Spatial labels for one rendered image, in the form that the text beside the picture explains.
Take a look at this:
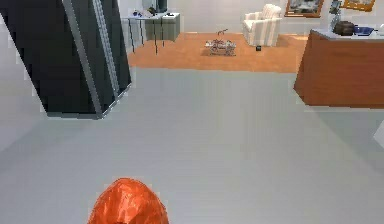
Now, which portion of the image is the small glass coffee table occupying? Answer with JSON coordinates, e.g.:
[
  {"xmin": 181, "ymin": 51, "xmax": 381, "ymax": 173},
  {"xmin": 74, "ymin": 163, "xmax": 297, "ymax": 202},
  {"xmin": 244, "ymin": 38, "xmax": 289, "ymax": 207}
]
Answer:
[{"xmin": 204, "ymin": 28, "xmax": 237, "ymax": 57}]

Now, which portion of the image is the grey-green cabinet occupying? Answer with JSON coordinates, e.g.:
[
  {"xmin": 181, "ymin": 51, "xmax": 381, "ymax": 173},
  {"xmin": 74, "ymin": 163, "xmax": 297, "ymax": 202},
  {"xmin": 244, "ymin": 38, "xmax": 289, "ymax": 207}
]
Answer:
[{"xmin": 145, "ymin": 12, "xmax": 181, "ymax": 43}]

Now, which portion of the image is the white table with black legs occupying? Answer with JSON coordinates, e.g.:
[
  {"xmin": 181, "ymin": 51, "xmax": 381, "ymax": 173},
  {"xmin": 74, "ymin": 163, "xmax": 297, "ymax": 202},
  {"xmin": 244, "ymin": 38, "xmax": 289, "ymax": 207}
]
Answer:
[{"xmin": 121, "ymin": 9, "xmax": 168, "ymax": 56}]

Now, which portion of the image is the white striped armchair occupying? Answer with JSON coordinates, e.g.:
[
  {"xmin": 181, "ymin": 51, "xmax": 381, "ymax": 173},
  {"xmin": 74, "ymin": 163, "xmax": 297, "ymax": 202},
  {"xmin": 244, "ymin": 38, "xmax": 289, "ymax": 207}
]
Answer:
[{"xmin": 242, "ymin": 3, "xmax": 283, "ymax": 48}]

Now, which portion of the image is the orange shiny rounded object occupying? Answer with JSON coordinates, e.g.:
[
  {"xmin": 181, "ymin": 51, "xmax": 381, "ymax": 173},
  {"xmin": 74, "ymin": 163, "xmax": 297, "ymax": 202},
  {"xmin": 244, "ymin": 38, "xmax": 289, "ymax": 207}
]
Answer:
[{"xmin": 87, "ymin": 177, "xmax": 170, "ymax": 224}]

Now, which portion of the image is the black fridge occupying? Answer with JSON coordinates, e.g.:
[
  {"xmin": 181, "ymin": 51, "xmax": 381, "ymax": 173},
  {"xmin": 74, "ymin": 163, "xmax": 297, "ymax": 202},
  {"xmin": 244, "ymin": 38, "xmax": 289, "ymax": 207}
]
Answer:
[{"xmin": 0, "ymin": 0, "xmax": 133, "ymax": 120}]

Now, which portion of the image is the wood framed picture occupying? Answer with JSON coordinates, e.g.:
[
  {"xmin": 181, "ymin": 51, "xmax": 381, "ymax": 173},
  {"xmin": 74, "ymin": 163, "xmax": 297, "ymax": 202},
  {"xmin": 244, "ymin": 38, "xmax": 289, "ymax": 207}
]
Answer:
[{"xmin": 284, "ymin": 0, "xmax": 325, "ymax": 19}]

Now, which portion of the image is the brown wooden counter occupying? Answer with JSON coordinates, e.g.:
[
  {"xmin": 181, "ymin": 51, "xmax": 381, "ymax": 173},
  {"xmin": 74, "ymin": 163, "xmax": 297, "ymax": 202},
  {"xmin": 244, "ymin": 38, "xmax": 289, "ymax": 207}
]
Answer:
[{"xmin": 293, "ymin": 28, "xmax": 384, "ymax": 110}]

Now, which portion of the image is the dark brown pot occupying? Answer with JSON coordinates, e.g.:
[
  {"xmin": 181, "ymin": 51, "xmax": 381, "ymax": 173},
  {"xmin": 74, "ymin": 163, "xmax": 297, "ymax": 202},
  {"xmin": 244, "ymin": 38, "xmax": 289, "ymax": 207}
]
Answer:
[{"xmin": 332, "ymin": 20, "xmax": 356, "ymax": 37}]

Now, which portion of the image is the blue dish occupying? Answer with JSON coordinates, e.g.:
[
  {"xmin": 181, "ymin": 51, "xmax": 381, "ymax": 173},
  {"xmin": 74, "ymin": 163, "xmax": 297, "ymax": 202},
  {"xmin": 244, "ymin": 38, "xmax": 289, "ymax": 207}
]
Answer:
[{"xmin": 353, "ymin": 25, "xmax": 375, "ymax": 37}]

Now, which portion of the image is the gold framed picture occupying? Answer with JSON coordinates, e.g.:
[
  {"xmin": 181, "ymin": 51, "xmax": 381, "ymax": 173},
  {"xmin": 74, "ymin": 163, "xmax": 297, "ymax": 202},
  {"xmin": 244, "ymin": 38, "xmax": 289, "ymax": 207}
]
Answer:
[{"xmin": 341, "ymin": 0, "xmax": 377, "ymax": 13}]

